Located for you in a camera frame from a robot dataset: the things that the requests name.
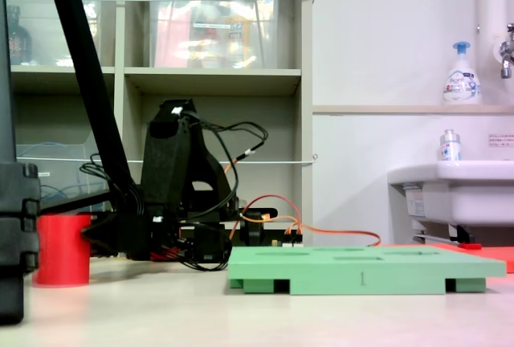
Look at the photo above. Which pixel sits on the bottle with pink cap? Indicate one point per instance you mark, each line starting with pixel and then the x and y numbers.
pixel 239 29

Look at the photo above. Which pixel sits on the red cylinder block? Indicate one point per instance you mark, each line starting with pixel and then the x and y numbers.
pixel 64 250

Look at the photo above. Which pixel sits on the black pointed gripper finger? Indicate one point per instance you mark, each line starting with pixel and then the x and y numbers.
pixel 102 233

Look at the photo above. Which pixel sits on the green shape sorter board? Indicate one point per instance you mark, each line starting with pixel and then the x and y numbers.
pixel 361 266

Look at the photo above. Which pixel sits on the chrome faucet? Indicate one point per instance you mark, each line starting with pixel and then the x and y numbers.
pixel 507 58

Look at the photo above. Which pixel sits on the small clear sanitizer bottle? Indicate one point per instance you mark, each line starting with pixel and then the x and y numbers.
pixel 449 150

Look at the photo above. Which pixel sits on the black tripod leg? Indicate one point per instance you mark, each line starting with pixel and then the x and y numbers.
pixel 12 242
pixel 93 82

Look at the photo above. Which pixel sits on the white pump soap bottle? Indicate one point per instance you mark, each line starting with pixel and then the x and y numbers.
pixel 462 82

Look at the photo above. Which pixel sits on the beige shelf unit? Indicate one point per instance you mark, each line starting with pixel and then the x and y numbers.
pixel 213 78

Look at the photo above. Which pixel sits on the pink wall label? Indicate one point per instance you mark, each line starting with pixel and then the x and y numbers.
pixel 502 140

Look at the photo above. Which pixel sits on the white ceramic sink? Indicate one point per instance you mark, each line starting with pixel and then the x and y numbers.
pixel 462 198

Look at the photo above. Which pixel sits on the red base clamp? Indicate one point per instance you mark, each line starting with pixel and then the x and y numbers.
pixel 164 254

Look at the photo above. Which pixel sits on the dark glass bottle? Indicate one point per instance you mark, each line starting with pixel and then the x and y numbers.
pixel 18 42

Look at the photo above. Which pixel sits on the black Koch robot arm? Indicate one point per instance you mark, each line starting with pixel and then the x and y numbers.
pixel 168 162

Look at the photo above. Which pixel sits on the large clear storage bin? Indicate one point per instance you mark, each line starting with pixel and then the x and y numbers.
pixel 257 42

